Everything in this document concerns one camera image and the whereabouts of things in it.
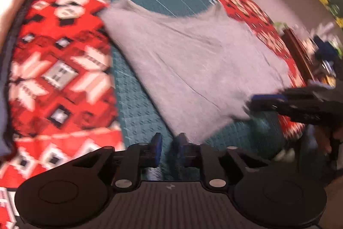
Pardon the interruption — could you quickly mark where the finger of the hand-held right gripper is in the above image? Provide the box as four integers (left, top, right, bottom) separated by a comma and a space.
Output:
245, 101, 286, 114
252, 93, 288, 104

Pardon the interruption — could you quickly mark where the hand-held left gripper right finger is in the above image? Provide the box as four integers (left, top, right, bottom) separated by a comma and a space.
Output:
175, 132, 271, 189

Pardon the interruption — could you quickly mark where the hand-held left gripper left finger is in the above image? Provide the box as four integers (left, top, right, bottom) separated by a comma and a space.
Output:
71, 132, 163, 192

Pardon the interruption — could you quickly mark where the grey shirt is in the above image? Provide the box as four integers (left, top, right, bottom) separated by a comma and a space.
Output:
98, 0, 291, 145

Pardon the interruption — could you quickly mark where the person's right hand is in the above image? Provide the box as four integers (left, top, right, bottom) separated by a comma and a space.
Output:
311, 126, 333, 154

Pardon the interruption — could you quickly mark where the green cutting mat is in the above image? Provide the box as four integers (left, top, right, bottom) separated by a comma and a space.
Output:
108, 0, 287, 181

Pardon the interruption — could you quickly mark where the dark wooden dresser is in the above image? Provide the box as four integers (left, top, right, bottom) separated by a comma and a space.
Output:
283, 28, 314, 85

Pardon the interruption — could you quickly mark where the red patterned blanket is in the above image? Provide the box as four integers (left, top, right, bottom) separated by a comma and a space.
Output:
0, 0, 308, 229

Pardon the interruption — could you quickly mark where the blue-grey cloth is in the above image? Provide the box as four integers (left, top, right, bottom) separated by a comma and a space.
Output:
0, 79, 14, 160

